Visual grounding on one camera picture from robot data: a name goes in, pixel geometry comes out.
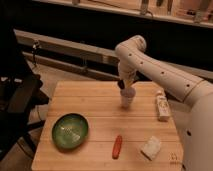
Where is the green glass bowl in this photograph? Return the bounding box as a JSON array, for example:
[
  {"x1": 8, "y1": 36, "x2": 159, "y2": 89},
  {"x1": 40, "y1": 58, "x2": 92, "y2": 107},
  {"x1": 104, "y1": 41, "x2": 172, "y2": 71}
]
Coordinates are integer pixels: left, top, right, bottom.
[{"x1": 51, "y1": 113, "x2": 89, "y2": 150}]

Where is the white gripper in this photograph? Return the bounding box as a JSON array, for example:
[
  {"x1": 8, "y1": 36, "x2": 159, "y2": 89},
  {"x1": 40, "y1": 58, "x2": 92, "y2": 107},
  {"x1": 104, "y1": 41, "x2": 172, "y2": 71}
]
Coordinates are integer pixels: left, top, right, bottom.
[{"x1": 117, "y1": 63, "x2": 138, "y2": 89}]

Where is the white crumpled cloth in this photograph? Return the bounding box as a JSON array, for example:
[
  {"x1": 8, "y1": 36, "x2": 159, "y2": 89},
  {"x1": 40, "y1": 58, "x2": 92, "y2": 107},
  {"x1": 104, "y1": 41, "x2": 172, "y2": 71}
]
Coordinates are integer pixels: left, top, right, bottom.
[{"x1": 141, "y1": 136, "x2": 161, "y2": 160}]

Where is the orange carrot toy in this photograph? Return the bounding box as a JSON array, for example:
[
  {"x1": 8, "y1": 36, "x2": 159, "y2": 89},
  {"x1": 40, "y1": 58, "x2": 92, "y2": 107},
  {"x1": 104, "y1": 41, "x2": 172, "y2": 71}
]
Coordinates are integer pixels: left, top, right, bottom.
[{"x1": 112, "y1": 135, "x2": 122, "y2": 159}]

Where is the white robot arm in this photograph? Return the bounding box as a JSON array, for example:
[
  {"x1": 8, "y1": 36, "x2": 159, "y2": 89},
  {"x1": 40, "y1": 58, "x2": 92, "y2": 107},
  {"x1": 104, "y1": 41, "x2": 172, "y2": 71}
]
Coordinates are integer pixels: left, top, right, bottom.
[{"x1": 115, "y1": 35, "x2": 213, "y2": 171}]

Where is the black chair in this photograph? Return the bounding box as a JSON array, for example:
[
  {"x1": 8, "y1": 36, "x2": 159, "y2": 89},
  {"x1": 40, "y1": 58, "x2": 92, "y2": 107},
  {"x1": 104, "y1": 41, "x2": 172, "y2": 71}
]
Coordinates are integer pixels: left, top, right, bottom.
[{"x1": 0, "y1": 5, "x2": 49, "y2": 162}]

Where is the white rectangular box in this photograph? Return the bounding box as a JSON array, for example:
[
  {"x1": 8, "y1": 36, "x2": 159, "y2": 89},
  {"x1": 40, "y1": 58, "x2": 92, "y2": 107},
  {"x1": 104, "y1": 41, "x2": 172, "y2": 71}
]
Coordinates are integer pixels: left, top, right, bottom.
[{"x1": 156, "y1": 90, "x2": 170, "y2": 122}]

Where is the wooden table board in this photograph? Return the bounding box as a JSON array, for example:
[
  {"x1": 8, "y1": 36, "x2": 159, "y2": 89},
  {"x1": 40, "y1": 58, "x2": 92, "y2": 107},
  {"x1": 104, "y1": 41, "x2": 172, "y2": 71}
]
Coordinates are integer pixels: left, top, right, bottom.
[{"x1": 32, "y1": 81, "x2": 183, "y2": 171}]

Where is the metal wall rail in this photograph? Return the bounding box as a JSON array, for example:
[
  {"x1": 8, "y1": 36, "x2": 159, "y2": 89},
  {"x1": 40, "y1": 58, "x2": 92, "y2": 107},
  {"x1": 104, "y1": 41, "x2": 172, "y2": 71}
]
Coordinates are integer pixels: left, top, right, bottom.
[{"x1": 13, "y1": 29, "x2": 213, "y2": 90}]

